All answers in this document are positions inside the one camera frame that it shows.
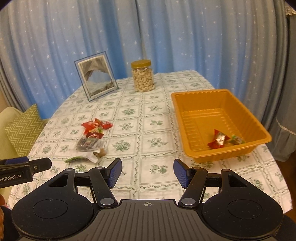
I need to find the white snack packet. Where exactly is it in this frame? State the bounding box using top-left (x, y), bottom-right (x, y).
top-left (76, 148), bottom-right (106, 163)

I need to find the green snack packet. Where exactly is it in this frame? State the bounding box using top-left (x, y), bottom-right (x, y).
top-left (64, 157), bottom-right (89, 163)

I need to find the dark clear snack packet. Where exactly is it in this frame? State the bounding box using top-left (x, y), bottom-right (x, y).
top-left (76, 138), bottom-right (102, 152)

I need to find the red snack packet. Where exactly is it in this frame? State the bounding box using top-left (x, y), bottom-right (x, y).
top-left (207, 129), bottom-right (230, 149)

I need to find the red candy packet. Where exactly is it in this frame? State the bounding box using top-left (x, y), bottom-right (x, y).
top-left (81, 118), bottom-right (113, 139)

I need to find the small green candy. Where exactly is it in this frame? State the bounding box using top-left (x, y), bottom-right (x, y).
top-left (230, 135), bottom-right (245, 145)

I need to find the left hand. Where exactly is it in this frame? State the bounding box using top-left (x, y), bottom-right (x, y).
top-left (0, 195), bottom-right (5, 240)

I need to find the green zigzag cushion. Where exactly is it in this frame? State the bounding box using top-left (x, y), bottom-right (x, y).
top-left (4, 104), bottom-right (45, 157)

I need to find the floral tablecloth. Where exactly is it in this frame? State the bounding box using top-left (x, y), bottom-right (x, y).
top-left (7, 70), bottom-right (293, 215)

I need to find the orange plastic tray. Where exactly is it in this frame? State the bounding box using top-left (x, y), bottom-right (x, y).
top-left (171, 89), bottom-right (272, 163)

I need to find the grey lace-trimmed cover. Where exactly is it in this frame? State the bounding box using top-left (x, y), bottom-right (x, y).
top-left (268, 3), bottom-right (295, 162)

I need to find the cashew nut jar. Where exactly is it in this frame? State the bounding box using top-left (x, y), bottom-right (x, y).
top-left (131, 59), bottom-right (155, 92)

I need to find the blue star curtain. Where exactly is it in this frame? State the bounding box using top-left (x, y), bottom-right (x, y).
top-left (1, 1), bottom-right (276, 120)

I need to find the glass sand picture frame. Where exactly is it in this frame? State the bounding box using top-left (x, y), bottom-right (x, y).
top-left (74, 51), bottom-right (118, 101)

